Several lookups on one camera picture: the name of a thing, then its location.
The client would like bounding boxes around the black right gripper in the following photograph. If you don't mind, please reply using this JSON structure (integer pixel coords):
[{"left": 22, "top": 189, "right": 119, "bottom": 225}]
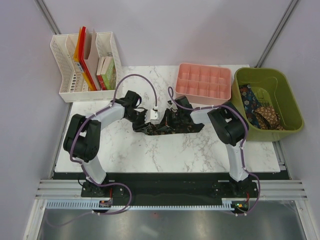
[{"left": 156, "top": 109, "right": 184, "bottom": 133}]

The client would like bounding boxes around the black gold floral tie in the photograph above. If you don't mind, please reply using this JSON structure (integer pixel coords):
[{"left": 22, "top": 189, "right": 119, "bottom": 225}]
[{"left": 132, "top": 123, "right": 205, "bottom": 136}]

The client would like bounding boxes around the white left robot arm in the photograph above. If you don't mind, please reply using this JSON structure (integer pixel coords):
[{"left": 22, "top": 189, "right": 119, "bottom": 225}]
[{"left": 63, "top": 90, "right": 145, "bottom": 197}]

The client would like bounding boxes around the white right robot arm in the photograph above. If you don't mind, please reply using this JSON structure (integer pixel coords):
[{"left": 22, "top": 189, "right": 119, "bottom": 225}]
[{"left": 160, "top": 96, "right": 250, "bottom": 197}]

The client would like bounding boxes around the pink divided organizer tray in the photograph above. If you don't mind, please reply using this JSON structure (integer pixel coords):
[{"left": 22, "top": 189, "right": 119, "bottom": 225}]
[{"left": 174, "top": 63, "right": 232, "bottom": 106}]

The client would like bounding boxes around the green book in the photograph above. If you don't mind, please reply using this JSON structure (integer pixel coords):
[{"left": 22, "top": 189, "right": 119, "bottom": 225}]
[{"left": 101, "top": 56, "right": 117, "bottom": 90}]

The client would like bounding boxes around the red book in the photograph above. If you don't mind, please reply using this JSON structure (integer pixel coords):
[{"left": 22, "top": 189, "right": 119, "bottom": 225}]
[{"left": 96, "top": 56, "right": 109, "bottom": 91}]

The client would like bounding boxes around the white plastic file rack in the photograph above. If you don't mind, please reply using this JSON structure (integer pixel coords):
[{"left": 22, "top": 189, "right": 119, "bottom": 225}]
[{"left": 50, "top": 27, "right": 123, "bottom": 103}]

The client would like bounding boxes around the navy floral tie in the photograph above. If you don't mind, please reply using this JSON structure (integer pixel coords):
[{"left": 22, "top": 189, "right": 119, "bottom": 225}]
[{"left": 239, "top": 84, "right": 262, "bottom": 129}]

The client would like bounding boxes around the beige cardboard folder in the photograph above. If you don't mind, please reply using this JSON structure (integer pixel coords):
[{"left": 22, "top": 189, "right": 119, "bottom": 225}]
[{"left": 84, "top": 29, "right": 101, "bottom": 91}]

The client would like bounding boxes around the brown floral tie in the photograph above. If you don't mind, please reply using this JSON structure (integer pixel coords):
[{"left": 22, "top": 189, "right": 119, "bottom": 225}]
[{"left": 253, "top": 106, "right": 284, "bottom": 131}]

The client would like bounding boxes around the orange folder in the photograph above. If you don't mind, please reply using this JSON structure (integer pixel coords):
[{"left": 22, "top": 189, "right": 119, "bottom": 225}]
[{"left": 73, "top": 26, "right": 97, "bottom": 91}]

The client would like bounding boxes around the olive green plastic bin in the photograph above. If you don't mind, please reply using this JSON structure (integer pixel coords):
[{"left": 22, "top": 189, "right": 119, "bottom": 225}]
[{"left": 231, "top": 67, "right": 304, "bottom": 142}]

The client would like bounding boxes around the red folder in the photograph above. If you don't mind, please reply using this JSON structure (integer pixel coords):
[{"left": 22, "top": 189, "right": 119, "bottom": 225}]
[{"left": 79, "top": 26, "right": 102, "bottom": 91}]

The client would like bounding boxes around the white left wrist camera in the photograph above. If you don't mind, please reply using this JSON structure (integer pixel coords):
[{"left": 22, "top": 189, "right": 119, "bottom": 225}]
[{"left": 144, "top": 109, "right": 161, "bottom": 124}]

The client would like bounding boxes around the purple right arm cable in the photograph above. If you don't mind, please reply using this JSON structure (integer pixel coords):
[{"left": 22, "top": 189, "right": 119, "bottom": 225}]
[{"left": 166, "top": 86, "right": 262, "bottom": 218}]

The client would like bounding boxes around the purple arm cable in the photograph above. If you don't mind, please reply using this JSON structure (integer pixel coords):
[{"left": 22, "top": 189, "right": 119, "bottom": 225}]
[
  {"left": 69, "top": 74, "right": 158, "bottom": 217},
  {"left": 166, "top": 86, "right": 262, "bottom": 218}
]

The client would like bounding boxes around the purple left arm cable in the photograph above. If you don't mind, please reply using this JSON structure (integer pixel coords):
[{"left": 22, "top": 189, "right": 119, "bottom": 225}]
[{"left": 69, "top": 74, "right": 158, "bottom": 217}]

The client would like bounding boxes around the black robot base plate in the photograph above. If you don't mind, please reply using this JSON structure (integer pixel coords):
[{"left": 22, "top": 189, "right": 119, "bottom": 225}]
[{"left": 53, "top": 170, "right": 290, "bottom": 207}]

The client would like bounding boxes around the slotted cable duct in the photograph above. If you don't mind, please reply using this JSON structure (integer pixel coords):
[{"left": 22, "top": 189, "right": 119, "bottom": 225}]
[{"left": 46, "top": 199, "right": 234, "bottom": 211}]

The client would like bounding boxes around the right aluminium corner post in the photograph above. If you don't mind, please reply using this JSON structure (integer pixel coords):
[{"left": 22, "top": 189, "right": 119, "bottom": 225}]
[{"left": 254, "top": 0, "right": 301, "bottom": 68}]

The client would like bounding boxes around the aluminium corner post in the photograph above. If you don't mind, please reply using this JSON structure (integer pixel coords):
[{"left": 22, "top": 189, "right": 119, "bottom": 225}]
[
  {"left": 34, "top": 0, "right": 61, "bottom": 35},
  {"left": 254, "top": 0, "right": 301, "bottom": 68}
]

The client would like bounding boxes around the aluminium frame rail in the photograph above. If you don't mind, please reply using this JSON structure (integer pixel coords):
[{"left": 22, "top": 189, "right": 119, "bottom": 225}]
[{"left": 36, "top": 180, "right": 308, "bottom": 201}]

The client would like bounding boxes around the left aluminium corner post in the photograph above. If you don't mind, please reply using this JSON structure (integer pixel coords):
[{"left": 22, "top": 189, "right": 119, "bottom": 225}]
[{"left": 34, "top": 0, "right": 61, "bottom": 35}]

